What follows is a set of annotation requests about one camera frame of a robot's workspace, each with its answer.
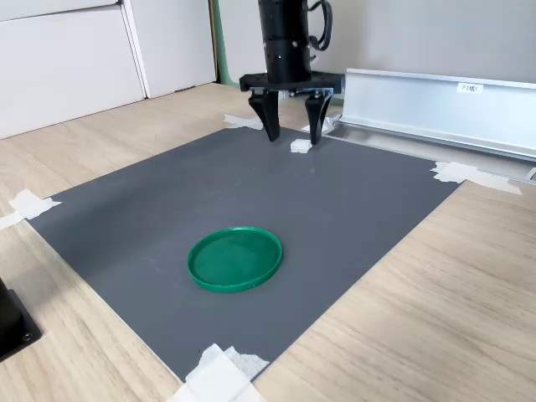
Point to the white tape patch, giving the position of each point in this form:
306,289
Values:
218,377
245,121
31,205
469,176

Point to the dark grey mat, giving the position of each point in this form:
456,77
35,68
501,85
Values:
335,218

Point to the white label sticker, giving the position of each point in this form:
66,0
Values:
470,88

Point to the white partition panel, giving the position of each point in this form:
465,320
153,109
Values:
176,42
63,67

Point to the green board edge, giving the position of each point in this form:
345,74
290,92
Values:
224,50

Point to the small white plastic terminal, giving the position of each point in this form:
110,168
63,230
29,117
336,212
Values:
299,146

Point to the round green lid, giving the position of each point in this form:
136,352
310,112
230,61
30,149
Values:
234,259

